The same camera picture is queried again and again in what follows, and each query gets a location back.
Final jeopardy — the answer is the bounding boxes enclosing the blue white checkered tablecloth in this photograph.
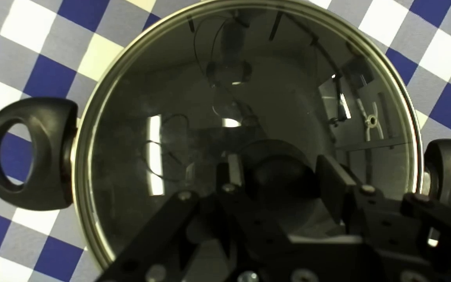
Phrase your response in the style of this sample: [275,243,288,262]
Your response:
[0,0,451,282]

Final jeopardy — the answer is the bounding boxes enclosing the black cooking pot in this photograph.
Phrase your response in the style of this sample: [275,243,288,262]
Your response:
[0,0,451,275]

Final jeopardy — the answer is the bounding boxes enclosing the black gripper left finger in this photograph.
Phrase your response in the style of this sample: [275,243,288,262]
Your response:
[214,152,249,210]

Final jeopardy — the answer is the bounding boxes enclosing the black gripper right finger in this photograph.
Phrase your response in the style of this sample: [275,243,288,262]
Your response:
[315,152,363,235]

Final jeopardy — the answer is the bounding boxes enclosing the glass lid with black knob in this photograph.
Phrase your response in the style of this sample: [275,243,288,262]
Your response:
[72,0,426,275]

